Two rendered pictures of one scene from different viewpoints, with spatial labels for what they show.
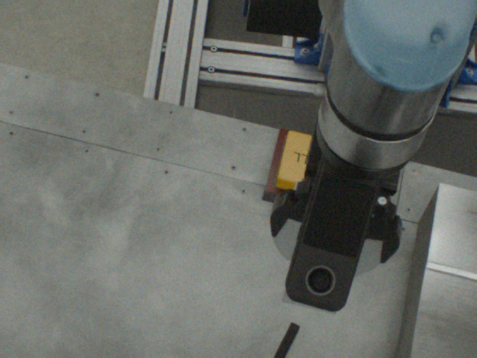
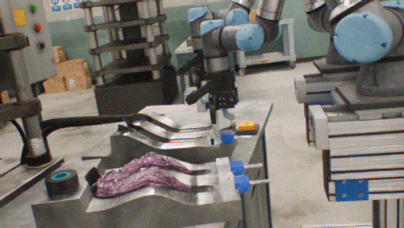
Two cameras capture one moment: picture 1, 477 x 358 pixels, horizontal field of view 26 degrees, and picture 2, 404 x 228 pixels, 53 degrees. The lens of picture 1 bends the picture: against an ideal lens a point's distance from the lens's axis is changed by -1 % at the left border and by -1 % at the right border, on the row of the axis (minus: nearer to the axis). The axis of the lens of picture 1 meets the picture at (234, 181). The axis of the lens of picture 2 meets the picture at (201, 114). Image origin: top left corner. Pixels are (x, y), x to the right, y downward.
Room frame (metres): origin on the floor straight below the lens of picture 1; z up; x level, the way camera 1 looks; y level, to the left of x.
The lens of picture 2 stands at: (0.68, -1.63, 1.32)
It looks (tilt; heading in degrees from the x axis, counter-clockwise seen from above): 15 degrees down; 102
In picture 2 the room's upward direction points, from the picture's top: 7 degrees counter-clockwise
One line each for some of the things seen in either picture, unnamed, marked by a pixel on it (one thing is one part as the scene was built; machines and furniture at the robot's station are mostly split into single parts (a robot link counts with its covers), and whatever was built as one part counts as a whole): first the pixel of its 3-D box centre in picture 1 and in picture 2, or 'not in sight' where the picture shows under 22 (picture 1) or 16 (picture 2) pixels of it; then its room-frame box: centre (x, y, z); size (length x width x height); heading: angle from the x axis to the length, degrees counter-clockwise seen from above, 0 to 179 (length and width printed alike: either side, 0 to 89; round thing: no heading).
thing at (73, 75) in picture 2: not in sight; (65, 68); (-3.32, 5.44, 0.42); 0.86 x 0.33 x 0.83; 6
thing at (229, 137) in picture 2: not in sight; (231, 137); (0.51, -0.39, 0.89); 0.13 x 0.05 x 0.05; 175
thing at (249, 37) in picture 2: not in sight; (244, 37); (0.58, -0.42, 1.21); 0.11 x 0.11 x 0.08; 61
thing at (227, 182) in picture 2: not in sight; (244, 183); (0.57, -0.66, 0.86); 0.13 x 0.05 x 0.05; 12
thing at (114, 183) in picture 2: not in sight; (143, 172); (0.29, -0.66, 0.90); 0.26 x 0.18 x 0.08; 12
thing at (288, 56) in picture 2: not in sight; (261, 45); (0.36, 5.67, 0.47); 1.10 x 0.52 x 0.94; 14
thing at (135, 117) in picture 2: not in sight; (161, 127); (0.26, -0.32, 0.92); 0.35 x 0.16 x 0.09; 175
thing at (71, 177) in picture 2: not in sight; (62, 182); (0.12, -0.76, 0.93); 0.08 x 0.08 x 0.04
